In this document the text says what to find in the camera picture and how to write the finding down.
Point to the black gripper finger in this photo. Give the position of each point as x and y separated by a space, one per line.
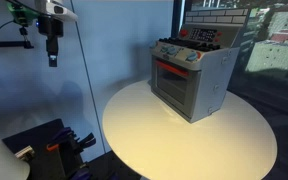
53 61

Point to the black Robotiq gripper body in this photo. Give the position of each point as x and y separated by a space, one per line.
50 26

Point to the red knob on back panel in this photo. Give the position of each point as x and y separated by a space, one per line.
183 32

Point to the black stove burner grate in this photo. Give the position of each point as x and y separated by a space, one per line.
190 44

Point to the black stove button panel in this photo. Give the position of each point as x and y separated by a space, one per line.
203 34

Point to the grey toy stove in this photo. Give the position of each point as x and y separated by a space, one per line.
210 76

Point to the black webcam on stand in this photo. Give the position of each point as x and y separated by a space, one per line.
23 32

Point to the black equipment cart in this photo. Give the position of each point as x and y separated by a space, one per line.
40 163

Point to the white rounded plastic housing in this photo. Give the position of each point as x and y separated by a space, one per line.
0 156

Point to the grey oven door with window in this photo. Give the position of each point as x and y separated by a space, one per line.
174 90

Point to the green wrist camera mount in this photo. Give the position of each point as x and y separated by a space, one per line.
20 15

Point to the black camera stand bar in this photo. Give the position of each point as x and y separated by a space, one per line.
4 44

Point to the silver metal bracket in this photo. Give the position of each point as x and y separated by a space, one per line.
24 153

